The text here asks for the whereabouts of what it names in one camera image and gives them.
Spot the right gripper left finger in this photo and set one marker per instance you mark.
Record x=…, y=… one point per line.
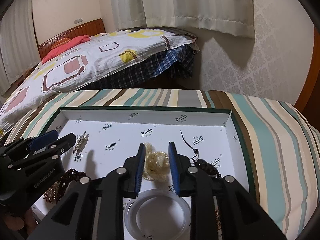
x=94, y=208

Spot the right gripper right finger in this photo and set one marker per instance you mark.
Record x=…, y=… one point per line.
x=221, y=208

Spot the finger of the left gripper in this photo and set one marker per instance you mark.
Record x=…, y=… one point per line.
x=31, y=144
x=22, y=159

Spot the silver rhinestone hair clip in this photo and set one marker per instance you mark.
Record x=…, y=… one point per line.
x=81, y=142

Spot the white jade bangle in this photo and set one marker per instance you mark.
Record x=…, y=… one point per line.
x=157, y=214

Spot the person's hand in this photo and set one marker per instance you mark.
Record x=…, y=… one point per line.
x=18, y=227

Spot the gold pearl brooch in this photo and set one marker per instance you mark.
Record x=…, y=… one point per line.
x=51, y=195

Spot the green shallow cardboard box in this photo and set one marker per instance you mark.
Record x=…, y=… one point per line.
x=210, y=138

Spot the striped bed cover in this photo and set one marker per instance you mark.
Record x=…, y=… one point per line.
x=283, y=148

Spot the left side striped curtain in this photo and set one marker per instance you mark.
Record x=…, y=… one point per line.
x=19, y=51

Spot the red pillow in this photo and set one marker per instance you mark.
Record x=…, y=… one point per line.
x=64, y=47

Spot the white patterned quilt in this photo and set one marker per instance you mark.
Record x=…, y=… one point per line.
x=102, y=56

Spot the wooden headboard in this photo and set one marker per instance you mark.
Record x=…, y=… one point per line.
x=90, y=28

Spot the blue plaid blanket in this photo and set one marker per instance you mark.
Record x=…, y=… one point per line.
x=162, y=70

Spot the wooden door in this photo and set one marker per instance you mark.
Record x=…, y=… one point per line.
x=312, y=76

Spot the cream window curtain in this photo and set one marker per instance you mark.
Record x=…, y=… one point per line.
x=235, y=17

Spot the wall socket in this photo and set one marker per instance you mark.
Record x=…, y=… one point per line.
x=78, y=21

